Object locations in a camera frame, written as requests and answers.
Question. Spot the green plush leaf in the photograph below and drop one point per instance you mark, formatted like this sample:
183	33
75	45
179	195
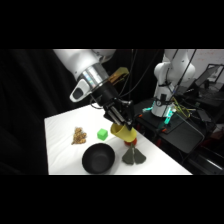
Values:
134	156

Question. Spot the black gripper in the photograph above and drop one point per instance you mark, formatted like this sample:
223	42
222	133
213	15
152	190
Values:
110	98

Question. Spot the black laptop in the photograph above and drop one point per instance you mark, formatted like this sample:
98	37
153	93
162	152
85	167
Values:
208	76

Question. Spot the black robot stand platform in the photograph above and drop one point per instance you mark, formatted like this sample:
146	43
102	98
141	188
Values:
183	135

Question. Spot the black bowl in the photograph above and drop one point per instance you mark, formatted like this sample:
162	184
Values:
98	159

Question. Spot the yellowish wrist camera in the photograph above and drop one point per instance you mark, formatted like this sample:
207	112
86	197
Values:
119	74

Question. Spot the black curtain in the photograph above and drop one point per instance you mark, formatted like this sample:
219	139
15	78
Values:
26	100

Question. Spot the red plush tomato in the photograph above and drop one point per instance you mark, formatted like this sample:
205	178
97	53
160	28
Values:
129	143

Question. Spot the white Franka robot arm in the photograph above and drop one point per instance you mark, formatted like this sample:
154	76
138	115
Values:
77	61

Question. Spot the yellow cup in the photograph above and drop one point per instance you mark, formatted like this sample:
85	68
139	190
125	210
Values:
125	134

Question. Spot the green cube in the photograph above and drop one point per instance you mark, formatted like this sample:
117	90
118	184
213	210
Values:
102	134

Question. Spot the brown pretzel toy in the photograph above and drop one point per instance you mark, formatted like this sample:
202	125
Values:
79	136

